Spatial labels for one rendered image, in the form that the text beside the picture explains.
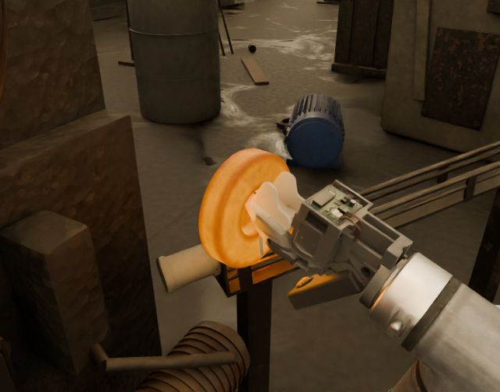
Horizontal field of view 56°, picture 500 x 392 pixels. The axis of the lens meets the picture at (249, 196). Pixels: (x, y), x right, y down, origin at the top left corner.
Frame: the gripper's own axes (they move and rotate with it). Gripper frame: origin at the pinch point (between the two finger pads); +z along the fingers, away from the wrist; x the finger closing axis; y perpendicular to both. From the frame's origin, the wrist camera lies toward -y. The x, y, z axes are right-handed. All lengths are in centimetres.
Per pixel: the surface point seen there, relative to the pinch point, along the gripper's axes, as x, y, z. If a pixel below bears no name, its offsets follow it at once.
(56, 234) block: 17.9, -9.1, 15.5
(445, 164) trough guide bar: -52, -9, -11
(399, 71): -228, -61, 64
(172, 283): 5.0, -19.9, 6.1
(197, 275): 1.1, -19.6, 4.6
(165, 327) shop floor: -28, -97, 35
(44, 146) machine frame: 12.0, -5.1, 28.0
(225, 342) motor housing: -1.4, -32.5, -2.6
